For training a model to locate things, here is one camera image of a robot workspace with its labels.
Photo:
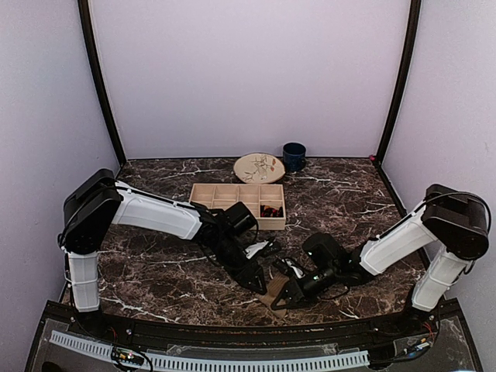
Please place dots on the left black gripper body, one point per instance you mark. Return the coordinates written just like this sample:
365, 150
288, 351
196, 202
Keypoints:
232, 266

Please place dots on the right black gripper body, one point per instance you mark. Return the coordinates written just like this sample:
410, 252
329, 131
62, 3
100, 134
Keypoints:
308, 293

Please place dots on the plain brown sock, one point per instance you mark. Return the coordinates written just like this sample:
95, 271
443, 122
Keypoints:
274, 288

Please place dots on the argyle black red orange sock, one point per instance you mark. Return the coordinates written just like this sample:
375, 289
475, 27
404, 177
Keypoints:
267, 211

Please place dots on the wooden compartment tray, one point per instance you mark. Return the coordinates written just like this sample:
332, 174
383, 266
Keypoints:
252, 195

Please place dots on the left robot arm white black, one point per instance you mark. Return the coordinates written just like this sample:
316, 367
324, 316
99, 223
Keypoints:
102, 201

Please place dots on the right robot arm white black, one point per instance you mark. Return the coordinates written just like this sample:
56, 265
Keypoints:
458, 221

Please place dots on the cream floral ceramic plate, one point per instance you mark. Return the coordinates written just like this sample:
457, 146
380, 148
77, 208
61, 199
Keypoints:
259, 168

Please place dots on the dark blue mug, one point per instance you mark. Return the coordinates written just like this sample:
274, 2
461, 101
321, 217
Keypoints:
294, 157

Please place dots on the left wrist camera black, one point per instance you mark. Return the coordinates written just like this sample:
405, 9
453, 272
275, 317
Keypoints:
240, 219

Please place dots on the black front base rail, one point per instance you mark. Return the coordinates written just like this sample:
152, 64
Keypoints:
373, 332

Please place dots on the white slotted cable duct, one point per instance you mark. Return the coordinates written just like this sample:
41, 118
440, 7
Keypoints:
151, 361

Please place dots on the right black frame post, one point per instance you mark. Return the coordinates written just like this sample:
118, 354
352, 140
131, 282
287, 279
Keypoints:
401, 80

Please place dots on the black frame post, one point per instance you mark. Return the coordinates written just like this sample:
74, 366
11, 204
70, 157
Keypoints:
98, 80
401, 80

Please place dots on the left black frame post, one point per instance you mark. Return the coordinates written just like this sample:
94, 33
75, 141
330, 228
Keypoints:
98, 80

